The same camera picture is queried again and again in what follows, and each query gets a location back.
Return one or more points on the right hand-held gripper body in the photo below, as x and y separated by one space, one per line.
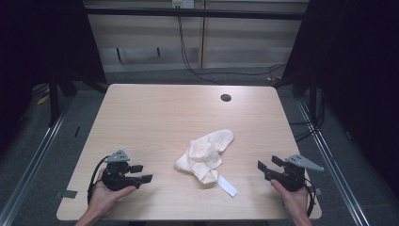
293 177

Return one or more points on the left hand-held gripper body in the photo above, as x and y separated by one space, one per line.
116 179

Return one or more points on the white towel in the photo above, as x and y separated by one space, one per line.
204 153

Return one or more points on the person's left hand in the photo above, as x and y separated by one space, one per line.
105 196

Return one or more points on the person's right hand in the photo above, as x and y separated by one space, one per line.
291 201

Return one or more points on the grey tape strip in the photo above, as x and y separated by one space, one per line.
66 194
318 191

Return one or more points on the black metal stand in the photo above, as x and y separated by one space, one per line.
54 103

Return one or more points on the yellow floor tape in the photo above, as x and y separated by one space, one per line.
42 100

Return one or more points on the black curtain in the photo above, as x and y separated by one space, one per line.
37 47
360 62

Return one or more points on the black horizontal bar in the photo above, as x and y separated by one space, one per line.
194 13

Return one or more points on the metal floor rail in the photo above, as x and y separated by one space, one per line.
332 163
34 157

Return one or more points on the white wall socket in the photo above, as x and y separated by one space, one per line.
183 3

